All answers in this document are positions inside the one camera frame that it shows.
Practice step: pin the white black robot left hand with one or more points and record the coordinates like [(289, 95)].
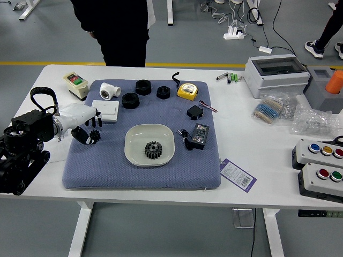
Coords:
[(76, 115)]

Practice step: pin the small black gear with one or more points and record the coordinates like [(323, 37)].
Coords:
[(96, 136)]

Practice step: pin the big black gear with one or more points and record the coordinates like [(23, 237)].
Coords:
[(150, 154)]

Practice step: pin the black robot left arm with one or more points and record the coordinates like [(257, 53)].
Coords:
[(29, 123)]

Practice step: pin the big black hex nut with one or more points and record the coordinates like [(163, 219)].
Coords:
[(139, 90), (126, 104)]

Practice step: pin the small black hex nut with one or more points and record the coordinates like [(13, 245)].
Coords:
[(160, 94)]

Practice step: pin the grey distribution box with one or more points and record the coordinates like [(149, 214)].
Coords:
[(278, 83)]

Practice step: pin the grey three-button control box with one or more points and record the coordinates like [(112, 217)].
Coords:
[(302, 155)]

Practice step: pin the grey red-green button box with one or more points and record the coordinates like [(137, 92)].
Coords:
[(311, 182)]

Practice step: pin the white pipe tee fitting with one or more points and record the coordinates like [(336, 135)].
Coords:
[(107, 91)]

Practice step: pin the white square plate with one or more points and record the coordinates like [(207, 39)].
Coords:
[(139, 134)]

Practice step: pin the person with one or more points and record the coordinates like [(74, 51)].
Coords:
[(120, 32), (331, 24)]

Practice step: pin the blue-grey cushion mat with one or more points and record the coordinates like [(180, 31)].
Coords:
[(150, 176)]

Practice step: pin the yellow tape measure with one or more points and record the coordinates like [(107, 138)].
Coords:
[(187, 92)]

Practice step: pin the white background table leg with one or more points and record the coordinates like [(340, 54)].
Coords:
[(28, 10), (170, 13), (260, 22)]

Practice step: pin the black digital display module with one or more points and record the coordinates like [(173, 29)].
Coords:
[(199, 135)]

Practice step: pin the silver metal tool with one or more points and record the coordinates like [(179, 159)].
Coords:
[(222, 76)]

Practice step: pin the green battery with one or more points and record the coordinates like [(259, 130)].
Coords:
[(236, 78), (232, 77)]

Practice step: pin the purple paper tag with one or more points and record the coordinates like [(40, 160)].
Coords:
[(237, 175)]

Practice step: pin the white power strip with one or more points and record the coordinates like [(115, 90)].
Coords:
[(233, 36)]

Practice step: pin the clear bag of resistors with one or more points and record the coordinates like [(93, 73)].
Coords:
[(268, 109)]

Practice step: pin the white power adapter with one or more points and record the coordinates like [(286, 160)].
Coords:
[(265, 49)]

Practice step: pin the clear bag of screws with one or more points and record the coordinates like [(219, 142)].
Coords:
[(290, 109)]

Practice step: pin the bubble wrap bag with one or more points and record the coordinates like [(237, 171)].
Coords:
[(313, 121)]

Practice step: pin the grey block holder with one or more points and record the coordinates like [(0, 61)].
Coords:
[(319, 93)]

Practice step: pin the black table height controller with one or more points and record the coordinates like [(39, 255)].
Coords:
[(316, 213)]

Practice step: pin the orange cylinder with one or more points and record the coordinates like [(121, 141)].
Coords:
[(335, 83)]

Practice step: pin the cream red-green switch box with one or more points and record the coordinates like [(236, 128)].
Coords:
[(77, 88)]

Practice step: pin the white wall switch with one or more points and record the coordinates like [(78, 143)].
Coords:
[(110, 107)]

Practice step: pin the grey under-table bracket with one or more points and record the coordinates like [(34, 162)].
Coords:
[(242, 218)]

